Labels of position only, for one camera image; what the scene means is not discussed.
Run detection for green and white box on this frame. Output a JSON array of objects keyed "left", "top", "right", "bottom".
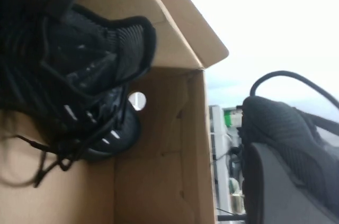
[{"left": 224, "top": 107, "right": 244, "bottom": 127}]

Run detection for black knit sneaker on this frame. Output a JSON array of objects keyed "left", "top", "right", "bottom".
[
  {"left": 0, "top": 83, "right": 142, "bottom": 189},
  {"left": 0, "top": 0, "right": 157, "bottom": 119}
]

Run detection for black right camera cable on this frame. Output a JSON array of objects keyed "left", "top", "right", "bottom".
[{"left": 249, "top": 69, "right": 339, "bottom": 111}]

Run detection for white background shelf frame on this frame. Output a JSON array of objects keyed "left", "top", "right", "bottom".
[{"left": 209, "top": 104, "right": 231, "bottom": 224}]

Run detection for brown cardboard shoe box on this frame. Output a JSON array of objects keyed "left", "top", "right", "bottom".
[{"left": 0, "top": 0, "right": 230, "bottom": 224}]

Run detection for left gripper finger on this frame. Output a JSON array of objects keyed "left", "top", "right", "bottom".
[{"left": 245, "top": 141, "right": 339, "bottom": 224}]

